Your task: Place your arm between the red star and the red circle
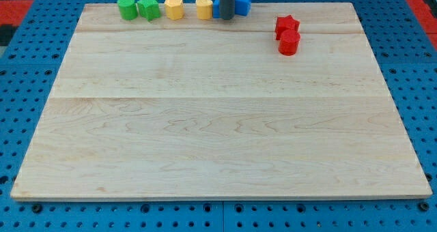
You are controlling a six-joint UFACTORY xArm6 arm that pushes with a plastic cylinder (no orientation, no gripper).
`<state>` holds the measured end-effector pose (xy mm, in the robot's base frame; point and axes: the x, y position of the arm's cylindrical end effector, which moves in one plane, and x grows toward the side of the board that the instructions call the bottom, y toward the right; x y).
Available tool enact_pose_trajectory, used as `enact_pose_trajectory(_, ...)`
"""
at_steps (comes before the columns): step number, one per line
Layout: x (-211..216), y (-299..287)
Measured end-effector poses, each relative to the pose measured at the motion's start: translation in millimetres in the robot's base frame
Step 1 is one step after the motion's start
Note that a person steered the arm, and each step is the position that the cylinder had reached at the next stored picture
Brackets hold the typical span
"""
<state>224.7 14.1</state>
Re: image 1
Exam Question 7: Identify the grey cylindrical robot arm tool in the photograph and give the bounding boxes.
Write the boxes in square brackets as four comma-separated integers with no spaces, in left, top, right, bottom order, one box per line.
[219,0,235,20]

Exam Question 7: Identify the red star block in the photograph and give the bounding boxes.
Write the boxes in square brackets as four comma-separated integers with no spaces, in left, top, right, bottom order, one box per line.
[274,15,300,40]

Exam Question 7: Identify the green star block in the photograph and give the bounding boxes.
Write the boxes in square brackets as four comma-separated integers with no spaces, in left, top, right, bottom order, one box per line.
[137,0,161,21]

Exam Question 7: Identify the light wooden board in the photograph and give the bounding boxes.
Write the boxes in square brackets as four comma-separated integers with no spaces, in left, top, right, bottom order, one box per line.
[10,3,432,201]

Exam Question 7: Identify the red cylinder block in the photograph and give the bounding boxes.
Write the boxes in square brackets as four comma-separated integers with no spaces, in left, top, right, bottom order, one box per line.
[278,29,300,56]

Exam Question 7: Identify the blue block behind tool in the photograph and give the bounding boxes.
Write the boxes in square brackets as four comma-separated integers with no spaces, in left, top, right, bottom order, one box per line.
[212,0,221,18]

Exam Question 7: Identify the yellow heart block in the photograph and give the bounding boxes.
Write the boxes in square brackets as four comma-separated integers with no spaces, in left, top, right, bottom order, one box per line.
[195,0,213,20]

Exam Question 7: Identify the yellow hexagon block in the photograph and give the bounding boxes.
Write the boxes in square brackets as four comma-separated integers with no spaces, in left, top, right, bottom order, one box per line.
[164,0,184,20]

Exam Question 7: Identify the blue cube block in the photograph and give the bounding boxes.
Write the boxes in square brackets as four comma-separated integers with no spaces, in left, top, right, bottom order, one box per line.
[235,0,252,16]

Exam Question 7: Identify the green cylinder block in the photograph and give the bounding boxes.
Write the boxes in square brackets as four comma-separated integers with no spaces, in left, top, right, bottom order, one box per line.
[117,0,138,20]

